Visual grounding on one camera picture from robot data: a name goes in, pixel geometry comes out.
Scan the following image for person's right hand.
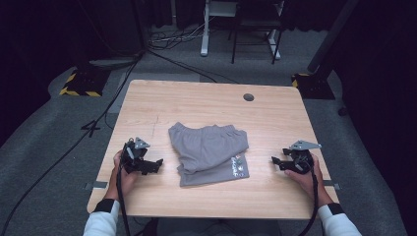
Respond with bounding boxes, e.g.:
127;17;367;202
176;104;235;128
284;153;334;208

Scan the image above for long black floor cable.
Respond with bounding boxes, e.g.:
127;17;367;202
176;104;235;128
0;48;146;236

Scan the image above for grey metal pole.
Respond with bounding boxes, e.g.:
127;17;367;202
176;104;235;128
307;0;360;74

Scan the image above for left hand-held gripper black cable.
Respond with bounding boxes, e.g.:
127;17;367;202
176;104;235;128
116;165;132;236

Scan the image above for grey tape strip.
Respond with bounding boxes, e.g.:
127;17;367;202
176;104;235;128
322;179;341;191
84;180;109;192

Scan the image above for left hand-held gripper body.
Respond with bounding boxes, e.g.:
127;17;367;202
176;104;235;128
120;137;155;175

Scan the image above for yellow-black striped stand base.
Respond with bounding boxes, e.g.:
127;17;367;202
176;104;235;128
291;72;336;100
59;67;111;98

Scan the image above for grey shorts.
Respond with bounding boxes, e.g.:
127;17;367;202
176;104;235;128
167;121;251;188

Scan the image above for black metal chair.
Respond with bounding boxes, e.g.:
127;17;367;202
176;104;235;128
230;0;285;65

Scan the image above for person's left hand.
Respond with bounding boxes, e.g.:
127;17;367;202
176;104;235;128
104;149;140;202

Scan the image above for bundle of floor cables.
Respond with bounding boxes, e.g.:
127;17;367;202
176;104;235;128
147;23;210;51

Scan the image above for right hand-held gripper black cable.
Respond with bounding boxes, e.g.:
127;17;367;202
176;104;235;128
298;168;320;236

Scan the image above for hand-held gripper black cable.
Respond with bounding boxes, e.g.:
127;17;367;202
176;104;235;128
116;165;132;236
298;168;320;236

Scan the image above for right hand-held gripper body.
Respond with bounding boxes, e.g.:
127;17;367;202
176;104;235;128
282;140;323;175

